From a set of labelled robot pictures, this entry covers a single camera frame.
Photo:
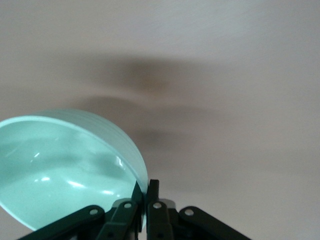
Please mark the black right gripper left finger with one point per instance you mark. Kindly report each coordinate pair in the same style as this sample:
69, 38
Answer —
115, 220

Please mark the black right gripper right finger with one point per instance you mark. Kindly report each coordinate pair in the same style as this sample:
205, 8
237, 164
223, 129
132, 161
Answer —
160, 220

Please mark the green bowl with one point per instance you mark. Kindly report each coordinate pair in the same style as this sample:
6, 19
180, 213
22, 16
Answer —
62, 170

